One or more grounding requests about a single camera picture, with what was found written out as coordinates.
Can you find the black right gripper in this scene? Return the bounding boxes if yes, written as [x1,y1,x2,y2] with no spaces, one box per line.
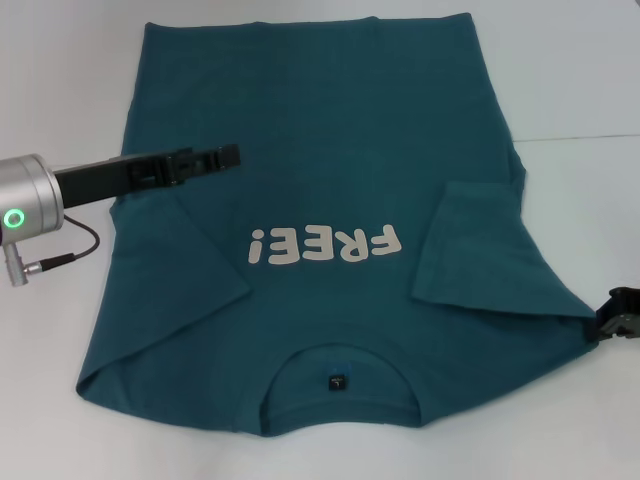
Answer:
[587,285,640,344]

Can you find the left gripper cable with plugs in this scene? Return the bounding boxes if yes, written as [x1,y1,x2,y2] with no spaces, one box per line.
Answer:
[2,214,102,288]

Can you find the teal blue FREE! t-shirt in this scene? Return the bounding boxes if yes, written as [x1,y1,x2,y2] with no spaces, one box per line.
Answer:
[74,13,600,439]

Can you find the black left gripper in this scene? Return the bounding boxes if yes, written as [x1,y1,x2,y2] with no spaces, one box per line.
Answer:
[51,143,243,208]

